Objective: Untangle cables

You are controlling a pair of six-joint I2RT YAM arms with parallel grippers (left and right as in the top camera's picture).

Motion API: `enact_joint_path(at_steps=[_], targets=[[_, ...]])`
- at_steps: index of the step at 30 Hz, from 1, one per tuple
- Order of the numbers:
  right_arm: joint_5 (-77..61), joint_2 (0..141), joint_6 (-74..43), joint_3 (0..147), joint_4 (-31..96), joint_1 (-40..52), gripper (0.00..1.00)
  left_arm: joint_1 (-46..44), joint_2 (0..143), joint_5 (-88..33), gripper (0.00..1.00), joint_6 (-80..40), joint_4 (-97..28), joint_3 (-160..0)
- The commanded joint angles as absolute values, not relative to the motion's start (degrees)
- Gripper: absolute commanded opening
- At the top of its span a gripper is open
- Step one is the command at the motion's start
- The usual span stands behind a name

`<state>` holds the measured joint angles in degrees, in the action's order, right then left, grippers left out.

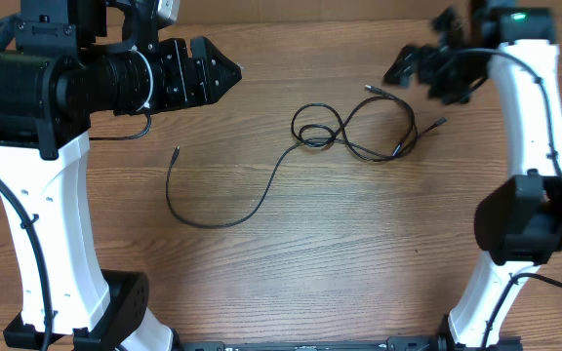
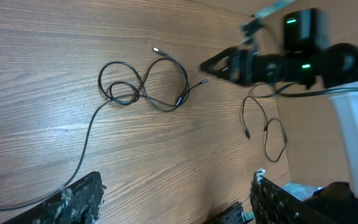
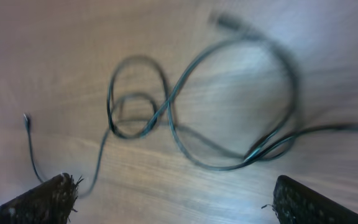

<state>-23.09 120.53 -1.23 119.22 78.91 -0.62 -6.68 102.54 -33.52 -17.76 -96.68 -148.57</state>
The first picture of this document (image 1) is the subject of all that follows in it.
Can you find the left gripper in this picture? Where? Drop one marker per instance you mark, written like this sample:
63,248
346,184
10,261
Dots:
197,89

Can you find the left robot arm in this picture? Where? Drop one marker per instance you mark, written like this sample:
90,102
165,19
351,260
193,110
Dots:
55,73

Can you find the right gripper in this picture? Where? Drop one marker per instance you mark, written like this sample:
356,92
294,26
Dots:
422,61

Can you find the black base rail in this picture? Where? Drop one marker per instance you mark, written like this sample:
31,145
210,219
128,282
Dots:
305,346

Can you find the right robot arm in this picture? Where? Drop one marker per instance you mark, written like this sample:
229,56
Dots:
518,227

